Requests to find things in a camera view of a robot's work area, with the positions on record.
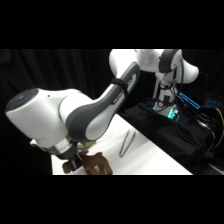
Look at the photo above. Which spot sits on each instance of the brown toy deer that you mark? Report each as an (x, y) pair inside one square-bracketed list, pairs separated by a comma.
[(95, 164)]

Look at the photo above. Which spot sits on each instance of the blue-lit bar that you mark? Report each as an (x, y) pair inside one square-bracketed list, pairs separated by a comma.
[(188, 99)]

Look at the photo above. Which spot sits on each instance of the metal tongs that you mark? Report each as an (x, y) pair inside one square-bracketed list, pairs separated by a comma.
[(126, 144)]

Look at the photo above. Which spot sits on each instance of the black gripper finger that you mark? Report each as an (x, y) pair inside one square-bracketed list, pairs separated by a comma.
[(76, 165)]

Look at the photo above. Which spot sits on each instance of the black curtain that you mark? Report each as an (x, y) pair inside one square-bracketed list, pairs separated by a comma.
[(43, 70)]

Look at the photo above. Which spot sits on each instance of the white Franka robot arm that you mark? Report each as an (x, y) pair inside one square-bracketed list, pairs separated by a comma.
[(83, 113)]

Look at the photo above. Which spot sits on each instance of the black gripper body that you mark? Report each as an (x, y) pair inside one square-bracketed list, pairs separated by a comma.
[(68, 156)]

